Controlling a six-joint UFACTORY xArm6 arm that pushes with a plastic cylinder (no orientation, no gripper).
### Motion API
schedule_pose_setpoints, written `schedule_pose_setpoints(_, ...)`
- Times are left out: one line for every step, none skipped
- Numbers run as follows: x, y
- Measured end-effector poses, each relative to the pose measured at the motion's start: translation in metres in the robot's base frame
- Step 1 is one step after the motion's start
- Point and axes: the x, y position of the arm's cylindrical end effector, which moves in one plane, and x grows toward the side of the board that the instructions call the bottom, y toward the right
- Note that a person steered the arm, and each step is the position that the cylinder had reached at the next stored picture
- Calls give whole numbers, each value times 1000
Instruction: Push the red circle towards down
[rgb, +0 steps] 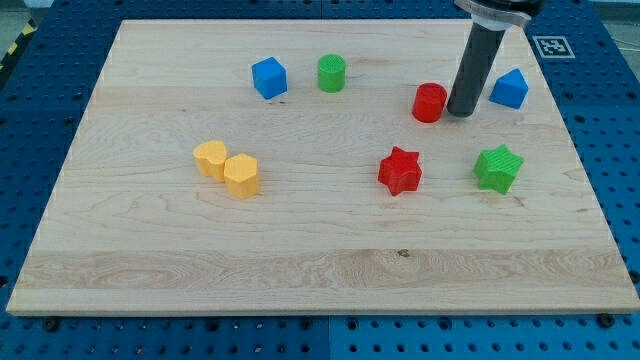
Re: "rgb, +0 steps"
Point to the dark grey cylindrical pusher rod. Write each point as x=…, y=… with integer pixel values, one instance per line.
x=477, y=60

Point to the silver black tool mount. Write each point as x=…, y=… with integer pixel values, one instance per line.
x=500, y=15

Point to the red cylinder block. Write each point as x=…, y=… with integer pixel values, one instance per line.
x=429, y=102

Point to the blue triangular prism block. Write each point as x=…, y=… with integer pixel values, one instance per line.
x=510, y=89

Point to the white fiducial marker tag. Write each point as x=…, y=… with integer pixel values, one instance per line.
x=553, y=47

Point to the green star block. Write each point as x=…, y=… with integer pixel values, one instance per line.
x=496, y=169

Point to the red star block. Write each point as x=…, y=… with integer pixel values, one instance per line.
x=400, y=171

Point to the green cylinder block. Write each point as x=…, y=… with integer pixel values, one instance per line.
x=331, y=69

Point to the blue cube block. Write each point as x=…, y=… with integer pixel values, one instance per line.
x=269, y=78

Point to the light wooden board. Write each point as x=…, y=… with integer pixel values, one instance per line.
x=133, y=229

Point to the yellow hexagon block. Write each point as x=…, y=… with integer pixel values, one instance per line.
x=241, y=176

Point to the yellow heart block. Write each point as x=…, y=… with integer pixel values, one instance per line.
x=210, y=158

